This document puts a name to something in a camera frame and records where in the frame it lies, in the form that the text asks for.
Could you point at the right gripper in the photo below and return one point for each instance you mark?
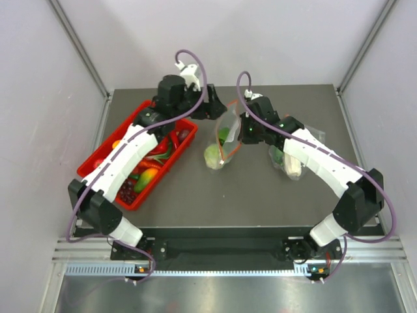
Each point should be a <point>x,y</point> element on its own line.
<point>243,137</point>

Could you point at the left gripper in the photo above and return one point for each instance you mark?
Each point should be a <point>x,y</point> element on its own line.
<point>210,110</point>

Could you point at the clear zip bag red slider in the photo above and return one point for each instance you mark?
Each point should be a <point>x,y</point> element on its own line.
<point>230,119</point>

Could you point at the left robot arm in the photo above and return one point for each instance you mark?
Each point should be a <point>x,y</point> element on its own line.
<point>92,197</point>

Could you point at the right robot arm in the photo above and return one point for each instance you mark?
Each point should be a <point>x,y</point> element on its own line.
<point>359,192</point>

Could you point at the fake green pepper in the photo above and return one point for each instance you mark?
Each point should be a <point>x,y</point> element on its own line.
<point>223,134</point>

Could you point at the fake cabbage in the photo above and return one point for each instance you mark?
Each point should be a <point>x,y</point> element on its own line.
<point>213,158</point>

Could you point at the fake green cucumber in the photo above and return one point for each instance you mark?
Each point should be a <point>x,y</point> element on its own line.
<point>277,156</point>

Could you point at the clear bag with leek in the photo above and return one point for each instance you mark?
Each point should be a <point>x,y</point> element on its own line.
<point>298,150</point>

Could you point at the fake red bell pepper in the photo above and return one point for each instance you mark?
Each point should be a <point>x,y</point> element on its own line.
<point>161,148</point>

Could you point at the fake leek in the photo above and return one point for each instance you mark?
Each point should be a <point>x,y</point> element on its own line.
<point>292,166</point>

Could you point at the fake green onion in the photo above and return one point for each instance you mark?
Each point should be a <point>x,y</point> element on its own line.
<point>162,156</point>

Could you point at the fake carrot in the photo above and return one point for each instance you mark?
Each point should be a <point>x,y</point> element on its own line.
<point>146,164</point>

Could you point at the fake mango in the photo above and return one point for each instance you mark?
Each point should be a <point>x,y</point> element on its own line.
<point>144,179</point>

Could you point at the fake orange fruit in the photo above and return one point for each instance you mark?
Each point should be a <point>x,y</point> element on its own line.
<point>115,144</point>

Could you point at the fake dark grapes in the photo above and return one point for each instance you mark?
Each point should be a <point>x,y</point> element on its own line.
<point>126,192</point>

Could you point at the fake red apple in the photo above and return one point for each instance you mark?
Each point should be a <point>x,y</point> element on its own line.
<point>97,162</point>

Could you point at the red plastic bin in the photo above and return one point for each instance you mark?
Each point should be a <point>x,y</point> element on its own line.
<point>124,158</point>

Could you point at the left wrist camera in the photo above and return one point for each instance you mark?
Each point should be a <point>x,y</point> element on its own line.
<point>191,74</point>

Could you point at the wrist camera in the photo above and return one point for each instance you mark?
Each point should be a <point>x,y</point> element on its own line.
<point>249,95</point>
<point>191,74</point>

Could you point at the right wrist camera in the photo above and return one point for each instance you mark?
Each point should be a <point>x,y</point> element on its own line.
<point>249,95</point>

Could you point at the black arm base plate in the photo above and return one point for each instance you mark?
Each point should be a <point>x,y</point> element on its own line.
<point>234,248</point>

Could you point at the grey cable duct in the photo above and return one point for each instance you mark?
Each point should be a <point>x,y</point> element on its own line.
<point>131,269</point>

